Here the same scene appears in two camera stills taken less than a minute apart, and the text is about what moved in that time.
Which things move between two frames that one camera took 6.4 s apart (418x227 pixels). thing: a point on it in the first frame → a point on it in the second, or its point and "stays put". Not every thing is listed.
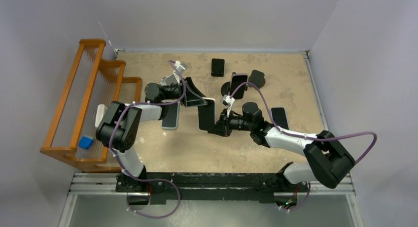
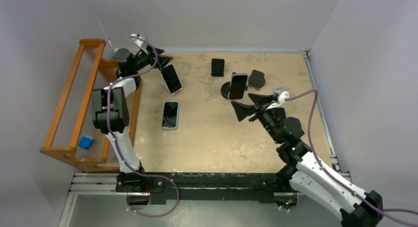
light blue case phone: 171,121 stays put
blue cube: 86,142 stays put
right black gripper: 222,128 → 243,111
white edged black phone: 207,114 → 172,78
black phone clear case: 235,80 stays put
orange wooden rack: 92,81 stays put
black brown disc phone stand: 258,78 stays put
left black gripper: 192,96 → 161,60
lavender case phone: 279,116 stays put
